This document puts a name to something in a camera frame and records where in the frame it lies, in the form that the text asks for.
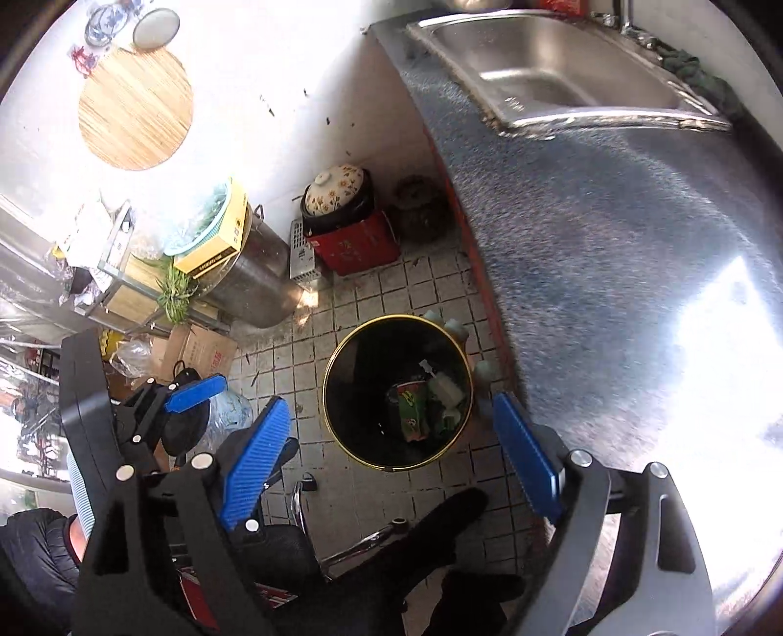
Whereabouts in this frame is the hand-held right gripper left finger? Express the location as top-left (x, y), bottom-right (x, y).
top-left (72, 395), bottom-right (295, 636)

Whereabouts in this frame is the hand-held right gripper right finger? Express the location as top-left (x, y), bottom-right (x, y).
top-left (492, 391), bottom-right (716, 636)

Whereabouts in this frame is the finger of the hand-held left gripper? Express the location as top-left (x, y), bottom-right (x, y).
top-left (164, 374), bottom-right (229, 414)
top-left (160, 409), bottom-right (214, 458)

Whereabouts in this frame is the black trash bin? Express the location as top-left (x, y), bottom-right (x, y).
top-left (322, 315), bottom-right (475, 471)

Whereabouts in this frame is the person's left forearm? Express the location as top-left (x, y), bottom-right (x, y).
top-left (0, 507), bottom-right (92, 636)

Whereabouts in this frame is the brown cardboard box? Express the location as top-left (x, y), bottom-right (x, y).
top-left (150, 324), bottom-right (239, 392)

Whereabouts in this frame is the clear blue water bottle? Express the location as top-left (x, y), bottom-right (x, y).
top-left (202, 391), bottom-right (254, 447)

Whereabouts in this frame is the clear plastic bag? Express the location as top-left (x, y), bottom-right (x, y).
top-left (110, 336), bottom-right (154, 380)

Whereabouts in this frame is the green leafy plant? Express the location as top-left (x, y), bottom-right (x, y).
top-left (140, 253), bottom-right (200, 322)

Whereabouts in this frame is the large steel pot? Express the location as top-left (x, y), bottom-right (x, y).
top-left (196, 204), bottom-right (307, 328)

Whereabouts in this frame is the metal shelf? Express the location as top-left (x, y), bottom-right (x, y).
top-left (0, 196), bottom-right (233, 337)

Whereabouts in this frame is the yellow cardboard box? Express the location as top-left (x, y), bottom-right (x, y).
top-left (173, 183), bottom-right (252, 279)

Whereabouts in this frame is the grey slotted box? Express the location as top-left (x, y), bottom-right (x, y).
top-left (287, 219), bottom-right (325, 282)

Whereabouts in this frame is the pale blue basin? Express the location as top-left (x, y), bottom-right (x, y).
top-left (162, 180), bottom-right (236, 254)

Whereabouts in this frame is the red box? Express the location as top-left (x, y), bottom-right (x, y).
top-left (312, 211), bottom-right (401, 277)

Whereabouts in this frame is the floral ceramic pot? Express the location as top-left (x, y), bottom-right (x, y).
top-left (299, 164), bottom-right (375, 236)

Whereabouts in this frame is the dark clay pot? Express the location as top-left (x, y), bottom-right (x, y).
top-left (391, 175), bottom-right (450, 242)

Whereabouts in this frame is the round bamboo mat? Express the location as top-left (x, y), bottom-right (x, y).
top-left (78, 45), bottom-right (195, 171)

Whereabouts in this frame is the white round plate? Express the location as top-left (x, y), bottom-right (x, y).
top-left (133, 6), bottom-right (181, 50)

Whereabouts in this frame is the stainless steel sink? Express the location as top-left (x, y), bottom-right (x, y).
top-left (407, 12), bottom-right (732, 132)

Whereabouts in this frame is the green rag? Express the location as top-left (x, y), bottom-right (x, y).
top-left (657, 45), bottom-right (744, 120)

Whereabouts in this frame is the chrome faucet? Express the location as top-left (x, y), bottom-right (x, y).
top-left (612, 0), bottom-right (658, 46)

